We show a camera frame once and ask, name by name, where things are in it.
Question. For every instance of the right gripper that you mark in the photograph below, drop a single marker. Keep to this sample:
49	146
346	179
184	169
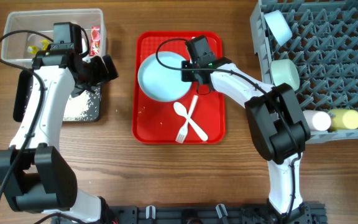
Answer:
186	76

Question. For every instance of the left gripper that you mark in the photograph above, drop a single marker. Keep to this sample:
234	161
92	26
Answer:
102	76

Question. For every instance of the white rice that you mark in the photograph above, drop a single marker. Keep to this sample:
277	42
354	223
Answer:
83	108

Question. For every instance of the white plastic spoon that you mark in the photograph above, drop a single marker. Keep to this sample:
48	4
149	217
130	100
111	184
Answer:
194	123

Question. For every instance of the light blue plate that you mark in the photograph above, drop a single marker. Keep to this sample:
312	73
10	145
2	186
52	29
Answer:
160	83

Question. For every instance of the red clear plastic wrapper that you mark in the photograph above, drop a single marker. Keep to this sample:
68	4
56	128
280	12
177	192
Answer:
95	41

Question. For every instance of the yellow candy wrapper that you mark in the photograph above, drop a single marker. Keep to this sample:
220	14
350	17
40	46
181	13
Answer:
33	49

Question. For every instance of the white plastic fork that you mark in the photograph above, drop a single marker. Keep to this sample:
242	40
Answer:
183	131

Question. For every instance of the mint green bowl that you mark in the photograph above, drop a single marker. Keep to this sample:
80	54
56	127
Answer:
285	71

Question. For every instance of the light blue small bowl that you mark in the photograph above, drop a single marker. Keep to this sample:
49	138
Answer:
279	27

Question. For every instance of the pale pink plastic cup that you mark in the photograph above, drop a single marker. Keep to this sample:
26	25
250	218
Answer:
317	120

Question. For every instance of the yellow plastic cup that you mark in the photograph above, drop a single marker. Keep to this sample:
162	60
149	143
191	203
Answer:
343	119

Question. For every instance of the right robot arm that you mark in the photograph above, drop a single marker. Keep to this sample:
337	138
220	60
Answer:
277	125

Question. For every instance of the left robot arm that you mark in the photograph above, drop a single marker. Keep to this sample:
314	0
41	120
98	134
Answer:
34	177

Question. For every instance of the clear plastic waste bin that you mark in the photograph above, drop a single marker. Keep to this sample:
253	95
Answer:
14	47

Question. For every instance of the grey dishwasher rack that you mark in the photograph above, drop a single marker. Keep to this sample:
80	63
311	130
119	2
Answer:
324	48

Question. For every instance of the black plastic tray bin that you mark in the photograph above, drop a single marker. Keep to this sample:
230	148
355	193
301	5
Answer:
24	89

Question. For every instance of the red serving tray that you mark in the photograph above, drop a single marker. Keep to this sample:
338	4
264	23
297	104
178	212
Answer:
156	122

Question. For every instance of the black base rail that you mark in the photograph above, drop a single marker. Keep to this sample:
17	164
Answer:
309	213

